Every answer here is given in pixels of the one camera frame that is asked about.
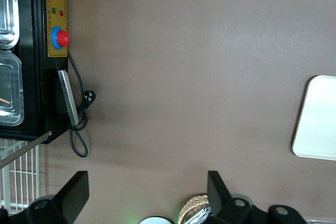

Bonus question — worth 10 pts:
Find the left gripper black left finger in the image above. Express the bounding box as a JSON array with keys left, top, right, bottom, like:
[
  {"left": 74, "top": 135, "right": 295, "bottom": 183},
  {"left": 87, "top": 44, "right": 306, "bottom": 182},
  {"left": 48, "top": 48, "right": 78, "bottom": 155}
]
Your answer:
[{"left": 0, "top": 170, "right": 90, "bottom": 224}]

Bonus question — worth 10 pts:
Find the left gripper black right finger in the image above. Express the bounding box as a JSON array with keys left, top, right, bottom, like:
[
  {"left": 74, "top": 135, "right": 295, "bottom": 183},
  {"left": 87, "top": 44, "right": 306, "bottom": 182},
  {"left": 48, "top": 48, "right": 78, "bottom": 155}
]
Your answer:
[{"left": 206, "top": 170, "right": 307, "bottom": 224}]

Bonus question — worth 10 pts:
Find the cream plastic tray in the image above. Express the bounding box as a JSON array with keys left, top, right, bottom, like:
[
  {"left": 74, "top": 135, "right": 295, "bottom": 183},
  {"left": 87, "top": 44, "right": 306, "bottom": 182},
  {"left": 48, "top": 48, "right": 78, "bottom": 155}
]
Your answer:
[{"left": 291, "top": 75, "right": 336, "bottom": 161}]

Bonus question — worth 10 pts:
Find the stack of foil containers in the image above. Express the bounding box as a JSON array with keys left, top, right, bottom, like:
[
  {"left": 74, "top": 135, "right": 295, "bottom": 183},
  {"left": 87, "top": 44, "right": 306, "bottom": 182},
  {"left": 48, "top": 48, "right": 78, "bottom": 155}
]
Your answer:
[{"left": 187, "top": 204, "right": 212, "bottom": 224}]

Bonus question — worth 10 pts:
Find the wicker basket for foil containers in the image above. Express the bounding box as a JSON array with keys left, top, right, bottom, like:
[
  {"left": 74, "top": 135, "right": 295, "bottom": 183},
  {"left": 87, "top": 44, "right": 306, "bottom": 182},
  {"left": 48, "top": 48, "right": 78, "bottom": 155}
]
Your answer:
[{"left": 178, "top": 194, "right": 211, "bottom": 224}]

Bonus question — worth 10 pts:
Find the grey metal lever bar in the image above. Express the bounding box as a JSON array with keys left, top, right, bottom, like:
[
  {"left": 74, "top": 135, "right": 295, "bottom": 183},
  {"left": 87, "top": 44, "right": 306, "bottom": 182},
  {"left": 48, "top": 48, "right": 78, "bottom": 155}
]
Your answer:
[{"left": 0, "top": 130, "right": 53, "bottom": 169}]

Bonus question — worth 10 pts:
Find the steel food container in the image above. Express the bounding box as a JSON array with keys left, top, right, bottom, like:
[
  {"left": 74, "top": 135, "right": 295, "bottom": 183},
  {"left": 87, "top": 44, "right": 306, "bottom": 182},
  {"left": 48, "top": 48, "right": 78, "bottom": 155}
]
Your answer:
[
  {"left": 0, "top": 50, "right": 25, "bottom": 126},
  {"left": 0, "top": 0, "right": 20, "bottom": 49}
]

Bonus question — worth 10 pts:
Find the black sealing machine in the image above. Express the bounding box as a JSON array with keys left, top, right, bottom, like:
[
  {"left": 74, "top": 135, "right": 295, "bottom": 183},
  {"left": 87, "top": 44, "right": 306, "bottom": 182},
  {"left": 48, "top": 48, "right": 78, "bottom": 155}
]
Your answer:
[{"left": 0, "top": 0, "right": 69, "bottom": 145}]

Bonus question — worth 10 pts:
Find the white wire rack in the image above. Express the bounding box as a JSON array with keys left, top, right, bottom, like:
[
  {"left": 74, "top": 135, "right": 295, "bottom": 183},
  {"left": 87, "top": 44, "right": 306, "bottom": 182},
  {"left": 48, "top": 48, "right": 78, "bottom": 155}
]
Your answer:
[{"left": 0, "top": 138, "right": 40, "bottom": 215}]

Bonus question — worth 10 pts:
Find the silver metal handle bar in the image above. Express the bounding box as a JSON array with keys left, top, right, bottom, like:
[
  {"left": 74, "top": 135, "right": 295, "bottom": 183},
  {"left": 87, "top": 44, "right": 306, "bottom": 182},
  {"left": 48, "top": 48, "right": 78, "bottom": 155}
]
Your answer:
[{"left": 57, "top": 69, "right": 80, "bottom": 126}]

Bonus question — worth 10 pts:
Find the black power cable with plug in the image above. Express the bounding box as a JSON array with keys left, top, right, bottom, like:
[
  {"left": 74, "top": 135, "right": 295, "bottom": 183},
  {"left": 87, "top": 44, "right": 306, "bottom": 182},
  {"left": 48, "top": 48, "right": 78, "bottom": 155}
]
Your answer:
[{"left": 67, "top": 49, "right": 97, "bottom": 158}]

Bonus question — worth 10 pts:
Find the red knob with blue ring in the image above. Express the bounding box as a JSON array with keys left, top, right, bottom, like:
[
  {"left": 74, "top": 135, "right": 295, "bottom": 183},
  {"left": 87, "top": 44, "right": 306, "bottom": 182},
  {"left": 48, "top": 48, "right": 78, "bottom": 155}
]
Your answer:
[{"left": 51, "top": 26, "right": 71, "bottom": 50}]

